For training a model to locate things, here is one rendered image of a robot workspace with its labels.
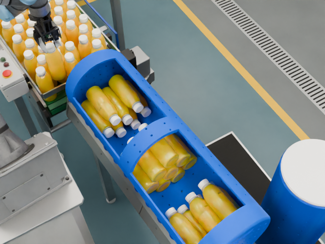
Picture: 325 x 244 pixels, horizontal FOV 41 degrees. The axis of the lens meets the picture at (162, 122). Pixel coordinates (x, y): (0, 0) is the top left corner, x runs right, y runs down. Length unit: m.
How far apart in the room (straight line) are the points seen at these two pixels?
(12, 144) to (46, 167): 0.12
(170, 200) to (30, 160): 0.58
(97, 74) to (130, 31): 1.81
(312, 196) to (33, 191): 0.95
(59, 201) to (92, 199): 1.27
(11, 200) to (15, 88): 0.63
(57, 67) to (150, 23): 1.84
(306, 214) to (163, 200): 0.52
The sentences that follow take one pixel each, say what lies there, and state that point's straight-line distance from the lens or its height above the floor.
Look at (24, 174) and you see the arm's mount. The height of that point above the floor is 1.32.
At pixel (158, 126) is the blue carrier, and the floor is 1.23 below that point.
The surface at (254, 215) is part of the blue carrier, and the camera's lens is 1.34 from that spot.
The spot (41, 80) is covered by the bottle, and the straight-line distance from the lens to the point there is 1.90.
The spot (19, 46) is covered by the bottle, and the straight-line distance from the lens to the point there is 2.06.
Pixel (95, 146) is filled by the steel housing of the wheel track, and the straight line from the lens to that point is 1.85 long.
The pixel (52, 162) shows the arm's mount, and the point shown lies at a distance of 1.34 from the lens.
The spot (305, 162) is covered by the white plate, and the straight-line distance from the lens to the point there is 1.68.
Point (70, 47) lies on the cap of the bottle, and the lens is 1.95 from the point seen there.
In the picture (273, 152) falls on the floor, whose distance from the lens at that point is 2.91.
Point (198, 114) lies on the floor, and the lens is 3.00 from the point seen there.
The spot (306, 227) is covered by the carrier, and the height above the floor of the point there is 0.84.
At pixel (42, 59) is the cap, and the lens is 1.92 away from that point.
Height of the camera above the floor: 2.43
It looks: 55 degrees down
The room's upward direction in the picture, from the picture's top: 1 degrees counter-clockwise
